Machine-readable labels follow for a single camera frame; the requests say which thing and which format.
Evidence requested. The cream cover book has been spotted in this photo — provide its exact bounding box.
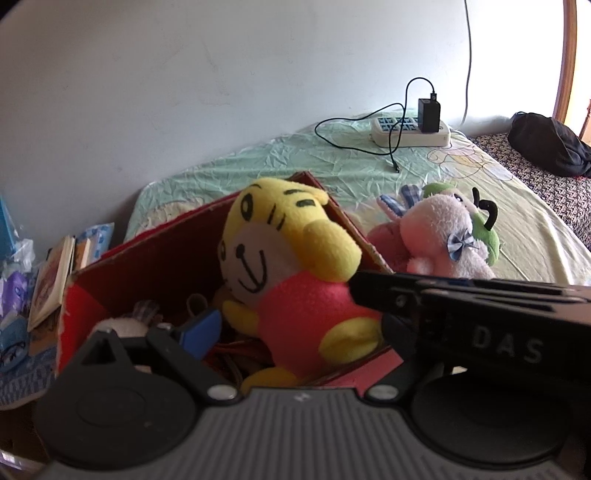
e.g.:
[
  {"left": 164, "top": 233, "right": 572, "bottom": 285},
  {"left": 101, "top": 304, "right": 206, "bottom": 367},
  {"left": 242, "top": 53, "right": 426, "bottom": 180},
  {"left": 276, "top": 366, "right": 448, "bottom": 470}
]
[{"left": 27, "top": 236, "right": 75, "bottom": 332}]

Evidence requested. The orange book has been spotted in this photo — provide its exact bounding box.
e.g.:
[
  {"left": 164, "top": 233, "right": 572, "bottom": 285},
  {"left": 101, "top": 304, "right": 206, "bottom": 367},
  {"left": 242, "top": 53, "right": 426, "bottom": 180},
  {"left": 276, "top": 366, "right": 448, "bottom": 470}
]
[{"left": 73, "top": 238, "right": 92, "bottom": 272}]

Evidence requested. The light blue packet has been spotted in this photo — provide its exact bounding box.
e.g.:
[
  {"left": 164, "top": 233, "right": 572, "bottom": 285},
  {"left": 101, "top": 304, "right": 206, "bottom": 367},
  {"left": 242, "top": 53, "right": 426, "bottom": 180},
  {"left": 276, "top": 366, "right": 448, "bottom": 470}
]
[{"left": 76, "top": 223, "right": 114, "bottom": 261}]

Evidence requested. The white power strip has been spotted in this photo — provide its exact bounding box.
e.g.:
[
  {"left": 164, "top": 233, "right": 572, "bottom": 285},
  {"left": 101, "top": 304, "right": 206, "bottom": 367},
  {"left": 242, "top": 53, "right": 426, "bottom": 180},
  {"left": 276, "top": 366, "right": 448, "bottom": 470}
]
[{"left": 370, "top": 116, "right": 451, "bottom": 148}]

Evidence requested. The blue plastic bag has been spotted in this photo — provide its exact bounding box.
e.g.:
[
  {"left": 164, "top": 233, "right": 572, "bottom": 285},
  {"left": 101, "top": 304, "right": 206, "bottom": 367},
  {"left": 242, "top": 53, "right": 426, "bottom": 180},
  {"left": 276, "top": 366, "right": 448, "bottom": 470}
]
[{"left": 0, "top": 198, "right": 18, "bottom": 260}]

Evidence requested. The black charger cable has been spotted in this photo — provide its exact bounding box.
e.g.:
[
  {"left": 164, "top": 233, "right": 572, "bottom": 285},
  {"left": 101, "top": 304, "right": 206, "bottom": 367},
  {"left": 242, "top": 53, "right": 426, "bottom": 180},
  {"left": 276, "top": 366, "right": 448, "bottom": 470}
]
[{"left": 313, "top": 76, "right": 438, "bottom": 174}]

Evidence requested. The purple plastic packet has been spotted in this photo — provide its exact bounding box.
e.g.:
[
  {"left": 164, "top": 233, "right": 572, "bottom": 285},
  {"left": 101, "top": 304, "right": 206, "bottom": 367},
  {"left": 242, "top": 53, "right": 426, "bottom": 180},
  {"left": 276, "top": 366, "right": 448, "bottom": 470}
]
[{"left": 1, "top": 271, "right": 34, "bottom": 319}]

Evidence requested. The pink fluffy bunny plush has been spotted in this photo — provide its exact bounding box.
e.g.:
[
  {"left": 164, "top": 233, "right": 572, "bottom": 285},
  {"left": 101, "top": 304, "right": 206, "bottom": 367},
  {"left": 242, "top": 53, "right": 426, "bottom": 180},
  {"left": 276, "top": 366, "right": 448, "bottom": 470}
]
[{"left": 368, "top": 185, "right": 495, "bottom": 280}]

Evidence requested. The green cartoon bed sheet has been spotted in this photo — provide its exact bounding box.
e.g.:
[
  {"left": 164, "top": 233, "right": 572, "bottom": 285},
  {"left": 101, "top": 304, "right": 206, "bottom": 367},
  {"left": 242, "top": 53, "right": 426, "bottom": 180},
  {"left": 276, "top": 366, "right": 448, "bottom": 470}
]
[{"left": 125, "top": 122, "right": 590, "bottom": 285}]

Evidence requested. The white plush in box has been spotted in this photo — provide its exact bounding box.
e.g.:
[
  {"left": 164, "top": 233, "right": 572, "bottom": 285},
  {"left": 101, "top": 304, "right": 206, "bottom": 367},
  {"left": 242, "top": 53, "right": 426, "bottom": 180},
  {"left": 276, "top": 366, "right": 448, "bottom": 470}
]
[{"left": 88, "top": 300, "right": 162, "bottom": 338}]

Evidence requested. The blue checkered towel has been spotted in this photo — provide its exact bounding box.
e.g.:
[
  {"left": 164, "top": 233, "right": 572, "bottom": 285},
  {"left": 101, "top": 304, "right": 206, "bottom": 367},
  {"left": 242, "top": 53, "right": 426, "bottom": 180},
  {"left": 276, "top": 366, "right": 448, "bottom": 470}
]
[{"left": 0, "top": 346, "right": 57, "bottom": 411}]

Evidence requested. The green plush toy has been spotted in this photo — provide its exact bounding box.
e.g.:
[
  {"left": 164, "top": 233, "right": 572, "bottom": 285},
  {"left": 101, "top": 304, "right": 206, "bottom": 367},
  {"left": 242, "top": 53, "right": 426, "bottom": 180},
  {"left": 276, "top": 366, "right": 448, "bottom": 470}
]
[{"left": 423, "top": 183, "right": 500, "bottom": 266}]

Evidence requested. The yellow tiger plush red shirt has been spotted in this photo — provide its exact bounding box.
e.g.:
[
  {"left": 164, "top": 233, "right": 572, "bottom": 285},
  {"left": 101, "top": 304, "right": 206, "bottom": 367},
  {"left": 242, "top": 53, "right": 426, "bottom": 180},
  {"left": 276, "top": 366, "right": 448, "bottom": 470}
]
[{"left": 218, "top": 178, "right": 383, "bottom": 392}]

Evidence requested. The grey wall cable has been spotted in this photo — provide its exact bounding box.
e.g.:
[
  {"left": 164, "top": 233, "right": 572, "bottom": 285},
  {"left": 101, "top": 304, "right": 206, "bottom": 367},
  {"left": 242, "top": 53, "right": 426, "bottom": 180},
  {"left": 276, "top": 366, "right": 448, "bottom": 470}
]
[{"left": 459, "top": 0, "right": 474, "bottom": 127}]

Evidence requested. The wooden door frame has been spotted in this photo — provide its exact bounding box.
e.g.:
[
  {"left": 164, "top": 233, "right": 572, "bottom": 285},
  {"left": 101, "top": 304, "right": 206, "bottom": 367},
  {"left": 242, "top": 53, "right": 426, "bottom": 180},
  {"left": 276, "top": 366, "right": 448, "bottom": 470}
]
[{"left": 553, "top": 0, "right": 578, "bottom": 123}]

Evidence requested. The black charger adapter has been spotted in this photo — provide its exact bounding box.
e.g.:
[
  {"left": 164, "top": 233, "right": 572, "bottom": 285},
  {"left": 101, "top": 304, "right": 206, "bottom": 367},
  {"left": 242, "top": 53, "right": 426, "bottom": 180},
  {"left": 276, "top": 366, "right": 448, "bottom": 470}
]
[{"left": 417, "top": 92, "right": 441, "bottom": 134}]

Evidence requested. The patterned knit blanket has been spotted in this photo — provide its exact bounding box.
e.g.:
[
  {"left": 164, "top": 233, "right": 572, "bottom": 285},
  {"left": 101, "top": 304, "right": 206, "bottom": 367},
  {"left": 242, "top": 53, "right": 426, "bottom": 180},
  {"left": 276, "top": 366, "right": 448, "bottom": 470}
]
[{"left": 473, "top": 133, "right": 591, "bottom": 249}]

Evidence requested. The blue pouch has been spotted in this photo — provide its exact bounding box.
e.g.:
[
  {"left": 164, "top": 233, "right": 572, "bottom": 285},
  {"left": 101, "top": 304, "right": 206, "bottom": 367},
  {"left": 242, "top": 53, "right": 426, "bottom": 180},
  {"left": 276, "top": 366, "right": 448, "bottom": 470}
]
[{"left": 0, "top": 315, "right": 29, "bottom": 373}]

